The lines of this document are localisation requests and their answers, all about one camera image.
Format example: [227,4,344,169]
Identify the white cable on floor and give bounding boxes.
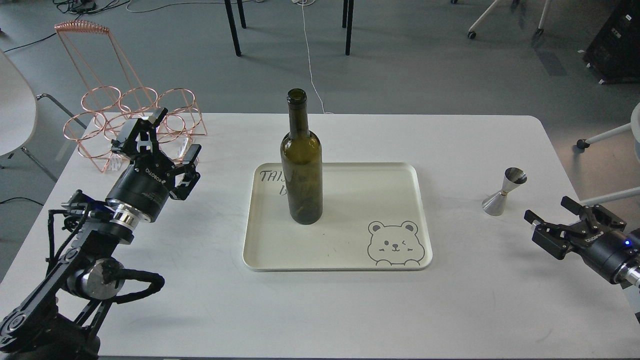
[292,0,335,115]

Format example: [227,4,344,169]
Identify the black equipment case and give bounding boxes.
[583,0,640,84]

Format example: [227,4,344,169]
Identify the dark green wine bottle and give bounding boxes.
[279,88,323,224]

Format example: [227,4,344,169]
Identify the silver metal jigger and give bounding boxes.
[481,167,528,217]

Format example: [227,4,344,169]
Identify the copper wire bottle rack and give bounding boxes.
[54,20,209,173]

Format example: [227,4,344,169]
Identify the black table legs background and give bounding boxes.
[224,0,355,57]

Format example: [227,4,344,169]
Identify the white chair base right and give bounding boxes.
[569,104,639,206]

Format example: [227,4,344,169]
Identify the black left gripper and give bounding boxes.
[106,107,202,223]

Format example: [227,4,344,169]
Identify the cream bear print tray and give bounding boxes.
[243,162,434,271]

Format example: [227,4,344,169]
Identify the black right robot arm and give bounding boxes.
[523,196,640,289]

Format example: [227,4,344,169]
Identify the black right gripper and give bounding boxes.
[524,196,639,284]

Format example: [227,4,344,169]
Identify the white rolling stand legs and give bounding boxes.
[451,0,552,40]

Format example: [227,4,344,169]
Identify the white chair left edge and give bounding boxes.
[0,52,87,182]

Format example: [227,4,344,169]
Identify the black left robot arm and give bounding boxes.
[1,108,201,360]

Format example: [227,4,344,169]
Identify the black cables on floor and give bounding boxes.
[0,0,132,53]

